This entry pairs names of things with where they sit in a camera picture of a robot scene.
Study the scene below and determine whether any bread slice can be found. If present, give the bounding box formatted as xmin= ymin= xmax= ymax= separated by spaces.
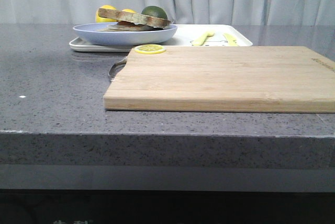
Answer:
xmin=98 ymin=8 xmax=171 ymax=29
xmin=98 ymin=24 xmax=155 ymax=31

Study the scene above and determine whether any light blue round plate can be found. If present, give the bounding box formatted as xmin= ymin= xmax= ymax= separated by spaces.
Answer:
xmin=73 ymin=23 xmax=177 ymax=46

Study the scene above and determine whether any fried egg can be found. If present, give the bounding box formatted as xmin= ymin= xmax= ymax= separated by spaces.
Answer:
xmin=117 ymin=21 xmax=135 ymax=26

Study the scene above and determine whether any white rectangular tray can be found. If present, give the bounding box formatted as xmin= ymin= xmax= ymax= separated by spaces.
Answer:
xmin=69 ymin=24 xmax=253 ymax=52

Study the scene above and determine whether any wooden cutting board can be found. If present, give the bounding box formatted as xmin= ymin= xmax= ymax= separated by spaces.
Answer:
xmin=103 ymin=46 xmax=334 ymax=113

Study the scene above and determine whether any lemon slice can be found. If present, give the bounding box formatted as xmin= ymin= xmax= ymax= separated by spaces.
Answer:
xmin=134 ymin=44 xmax=166 ymax=54

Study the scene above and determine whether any yellow plastic spoon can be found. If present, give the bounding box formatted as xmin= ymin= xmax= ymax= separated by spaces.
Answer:
xmin=191 ymin=31 xmax=215 ymax=46

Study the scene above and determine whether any yellow plastic knife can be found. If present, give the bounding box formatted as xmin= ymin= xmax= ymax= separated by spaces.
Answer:
xmin=223 ymin=33 xmax=238 ymax=47

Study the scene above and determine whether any green lime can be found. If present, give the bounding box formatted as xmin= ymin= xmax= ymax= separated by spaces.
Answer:
xmin=141 ymin=5 xmax=168 ymax=20

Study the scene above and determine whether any right yellow lemon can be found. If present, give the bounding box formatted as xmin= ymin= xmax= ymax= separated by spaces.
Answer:
xmin=122 ymin=9 xmax=137 ymax=14

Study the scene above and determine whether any yellow lemon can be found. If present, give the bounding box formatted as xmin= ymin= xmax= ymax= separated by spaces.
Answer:
xmin=95 ymin=5 xmax=118 ymax=24
xmin=122 ymin=9 xmax=137 ymax=14

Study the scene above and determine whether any left yellow lemon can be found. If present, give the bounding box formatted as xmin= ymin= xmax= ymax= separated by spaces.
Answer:
xmin=95 ymin=5 xmax=118 ymax=24

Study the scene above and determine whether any metal cutting board handle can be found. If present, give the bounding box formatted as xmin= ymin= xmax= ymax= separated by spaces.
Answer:
xmin=108 ymin=57 xmax=127 ymax=82

